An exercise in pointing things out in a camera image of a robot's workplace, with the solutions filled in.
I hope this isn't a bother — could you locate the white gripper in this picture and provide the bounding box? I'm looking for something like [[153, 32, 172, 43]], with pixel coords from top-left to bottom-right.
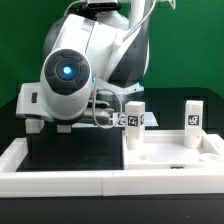
[[16, 82, 112, 125]]

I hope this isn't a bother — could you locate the white square tabletop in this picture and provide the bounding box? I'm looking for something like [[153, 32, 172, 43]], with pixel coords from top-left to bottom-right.
[[122, 130, 224, 170]]

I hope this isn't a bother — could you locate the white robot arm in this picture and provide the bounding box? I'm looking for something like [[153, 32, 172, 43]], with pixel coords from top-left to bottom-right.
[[16, 0, 156, 128]]

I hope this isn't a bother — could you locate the white marker plate with tags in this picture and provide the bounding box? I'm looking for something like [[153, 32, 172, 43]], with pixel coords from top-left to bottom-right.
[[72, 112, 158, 128]]

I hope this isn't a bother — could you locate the white U-shaped fence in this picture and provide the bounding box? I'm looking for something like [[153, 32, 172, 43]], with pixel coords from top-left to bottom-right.
[[0, 138, 224, 198]]

